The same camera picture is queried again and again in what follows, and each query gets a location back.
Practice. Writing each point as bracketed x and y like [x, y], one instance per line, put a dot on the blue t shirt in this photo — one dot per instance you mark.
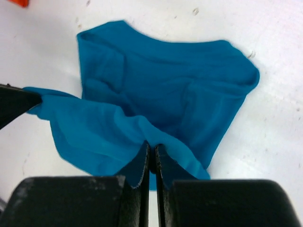
[136, 89]

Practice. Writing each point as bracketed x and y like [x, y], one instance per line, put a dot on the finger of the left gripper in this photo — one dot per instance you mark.
[14, 102]

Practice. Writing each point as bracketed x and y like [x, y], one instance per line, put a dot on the orange folded t shirt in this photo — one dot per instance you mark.
[21, 3]

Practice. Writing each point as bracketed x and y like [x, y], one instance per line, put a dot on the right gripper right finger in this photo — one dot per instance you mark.
[184, 201]

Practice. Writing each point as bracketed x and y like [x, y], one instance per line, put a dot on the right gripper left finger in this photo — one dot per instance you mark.
[121, 200]

